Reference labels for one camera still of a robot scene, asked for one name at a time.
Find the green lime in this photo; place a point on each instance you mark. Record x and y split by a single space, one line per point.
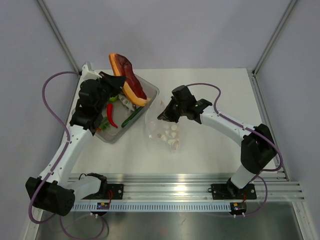
113 99

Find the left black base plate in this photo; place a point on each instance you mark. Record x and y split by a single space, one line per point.
113 191

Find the green cucumber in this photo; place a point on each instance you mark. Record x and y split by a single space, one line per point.
133 115

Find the left aluminium frame post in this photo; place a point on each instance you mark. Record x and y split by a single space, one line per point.
57 34

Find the silver grey fish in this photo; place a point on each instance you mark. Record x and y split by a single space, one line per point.
126 102

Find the aluminium frame post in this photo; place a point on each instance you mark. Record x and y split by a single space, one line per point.
275 35
57 34

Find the red chili pepper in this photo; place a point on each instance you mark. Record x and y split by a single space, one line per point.
109 114

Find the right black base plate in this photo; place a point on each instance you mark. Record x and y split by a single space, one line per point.
222 191

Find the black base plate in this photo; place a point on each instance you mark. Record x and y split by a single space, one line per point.
222 191
113 191

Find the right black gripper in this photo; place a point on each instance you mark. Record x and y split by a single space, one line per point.
167 115

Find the red orange meat slab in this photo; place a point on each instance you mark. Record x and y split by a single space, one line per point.
132 87

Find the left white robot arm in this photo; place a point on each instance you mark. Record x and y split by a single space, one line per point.
50 191

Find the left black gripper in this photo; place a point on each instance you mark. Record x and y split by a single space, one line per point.
116 83

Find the aluminium mounting rail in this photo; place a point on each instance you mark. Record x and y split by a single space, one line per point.
194 187

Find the right aluminium frame post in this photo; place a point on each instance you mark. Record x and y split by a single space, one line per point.
275 35

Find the clear plastic food bin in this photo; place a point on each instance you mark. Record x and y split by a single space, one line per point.
121 113

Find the white slotted cable duct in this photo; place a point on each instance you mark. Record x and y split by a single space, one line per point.
212 207

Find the clear zip top bag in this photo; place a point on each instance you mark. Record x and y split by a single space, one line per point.
159 133

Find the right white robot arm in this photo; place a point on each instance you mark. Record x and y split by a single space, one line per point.
257 147

